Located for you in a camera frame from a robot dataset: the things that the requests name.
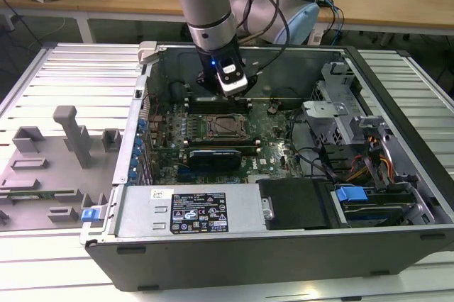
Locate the thin red wire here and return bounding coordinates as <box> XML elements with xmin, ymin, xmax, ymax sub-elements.
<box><xmin>145</xmin><ymin>93</ymin><xmax>160</xmax><ymax>118</ymax></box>

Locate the CPU socket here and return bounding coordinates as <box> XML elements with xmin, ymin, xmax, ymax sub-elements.
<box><xmin>204</xmin><ymin>112</ymin><xmax>248</xmax><ymax>140</ymax></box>

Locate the hard disk in blue carrier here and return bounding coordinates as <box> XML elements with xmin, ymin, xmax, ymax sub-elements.
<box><xmin>332</xmin><ymin>184</ymin><xmax>416</xmax><ymax>228</ymax></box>

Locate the silver metal drive cage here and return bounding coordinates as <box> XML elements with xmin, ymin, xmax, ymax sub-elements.
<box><xmin>301</xmin><ymin>62</ymin><xmax>391</xmax><ymax>161</ymax></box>

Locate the green RAM stick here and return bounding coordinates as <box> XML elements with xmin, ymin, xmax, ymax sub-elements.
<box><xmin>0</xmin><ymin>191</ymin><xmax>57</xmax><ymax>202</ymax></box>

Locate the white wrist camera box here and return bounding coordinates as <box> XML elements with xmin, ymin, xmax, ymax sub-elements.
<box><xmin>216</xmin><ymin>62</ymin><xmax>249</xmax><ymax>96</ymax></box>

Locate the orange wire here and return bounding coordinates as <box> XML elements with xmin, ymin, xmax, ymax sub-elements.
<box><xmin>368</xmin><ymin>134</ymin><xmax>395</xmax><ymax>184</ymax></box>

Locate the silver metal handle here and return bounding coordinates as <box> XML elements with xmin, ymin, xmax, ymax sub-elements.
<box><xmin>260</xmin><ymin>197</ymin><xmax>276</xmax><ymax>221</ymax></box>

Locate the green motherboard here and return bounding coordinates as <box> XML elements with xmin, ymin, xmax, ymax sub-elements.
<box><xmin>148</xmin><ymin>98</ymin><xmax>306</xmax><ymax>186</ymax></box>

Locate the silver power supply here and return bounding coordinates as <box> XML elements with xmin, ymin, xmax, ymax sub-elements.
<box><xmin>113</xmin><ymin>184</ymin><xmax>265</xmax><ymax>237</ymax></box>

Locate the beige case latch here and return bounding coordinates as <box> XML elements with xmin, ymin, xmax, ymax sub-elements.
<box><xmin>136</xmin><ymin>41</ymin><xmax>160</xmax><ymax>65</ymax></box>

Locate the black camera cable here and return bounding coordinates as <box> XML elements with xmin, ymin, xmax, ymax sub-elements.
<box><xmin>244</xmin><ymin>0</ymin><xmax>289</xmax><ymax>82</ymax></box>

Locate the metal socket cover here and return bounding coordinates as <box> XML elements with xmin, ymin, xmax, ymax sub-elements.
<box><xmin>207</xmin><ymin>114</ymin><xmax>246</xmax><ymax>138</ymax></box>

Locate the black PC case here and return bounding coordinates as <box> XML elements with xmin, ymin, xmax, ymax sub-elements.
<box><xmin>79</xmin><ymin>41</ymin><xmax>454</xmax><ymax>292</ymax></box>

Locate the grey parts rack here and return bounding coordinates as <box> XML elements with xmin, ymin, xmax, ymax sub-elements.
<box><xmin>0</xmin><ymin>105</ymin><xmax>121</xmax><ymax>232</ymax></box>

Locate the yellow wire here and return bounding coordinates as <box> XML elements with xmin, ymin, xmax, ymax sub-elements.
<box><xmin>345</xmin><ymin>163</ymin><xmax>372</xmax><ymax>181</ymax></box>

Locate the blue cable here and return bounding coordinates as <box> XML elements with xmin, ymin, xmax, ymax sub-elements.
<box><xmin>319</xmin><ymin>0</ymin><xmax>347</xmax><ymax>46</ymax></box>

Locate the black disk bay cover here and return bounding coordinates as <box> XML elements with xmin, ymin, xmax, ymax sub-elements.
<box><xmin>255</xmin><ymin>177</ymin><xmax>334</xmax><ymax>230</ymax></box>

